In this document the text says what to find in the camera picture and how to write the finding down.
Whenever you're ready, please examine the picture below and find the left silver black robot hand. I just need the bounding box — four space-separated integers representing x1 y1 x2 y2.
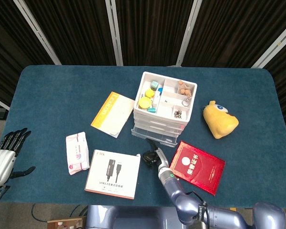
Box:
0 127 36 187

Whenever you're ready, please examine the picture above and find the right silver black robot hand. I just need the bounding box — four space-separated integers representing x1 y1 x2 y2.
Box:
142 137 170 170

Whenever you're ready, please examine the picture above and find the clear plastic storage drawer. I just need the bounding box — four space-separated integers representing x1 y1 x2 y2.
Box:
130 126 180 148

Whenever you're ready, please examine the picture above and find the white drawer organizer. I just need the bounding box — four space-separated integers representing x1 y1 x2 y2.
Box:
133 71 198 138

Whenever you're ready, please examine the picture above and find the red certificate folder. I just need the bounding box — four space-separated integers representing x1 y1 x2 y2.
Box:
169 140 226 197

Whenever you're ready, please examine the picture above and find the large yellow round container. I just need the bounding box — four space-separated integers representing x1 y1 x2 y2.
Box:
138 97 152 109

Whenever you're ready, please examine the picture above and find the blue-grey robot torso base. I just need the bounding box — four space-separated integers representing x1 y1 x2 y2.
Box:
85 205 182 229

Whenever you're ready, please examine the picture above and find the yellow white Lexicon booklet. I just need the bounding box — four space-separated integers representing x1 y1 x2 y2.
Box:
90 91 135 139

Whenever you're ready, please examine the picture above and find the yellow plush toy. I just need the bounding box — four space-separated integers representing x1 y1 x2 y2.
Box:
202 100 239 140

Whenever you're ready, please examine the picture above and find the pink wet wipes pack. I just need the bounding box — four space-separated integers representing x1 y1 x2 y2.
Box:
65 131 90 176

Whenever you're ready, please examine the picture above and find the blue felt table cover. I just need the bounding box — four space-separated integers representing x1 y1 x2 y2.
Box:
0 65 286 208

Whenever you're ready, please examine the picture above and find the cardboard box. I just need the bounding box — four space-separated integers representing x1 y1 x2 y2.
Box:
47 216 84 229

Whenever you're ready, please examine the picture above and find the white USB cable box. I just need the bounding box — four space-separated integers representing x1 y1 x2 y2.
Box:
84 149 142 200

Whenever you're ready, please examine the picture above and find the blue floor cable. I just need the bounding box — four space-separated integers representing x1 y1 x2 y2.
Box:
31 204 48 222

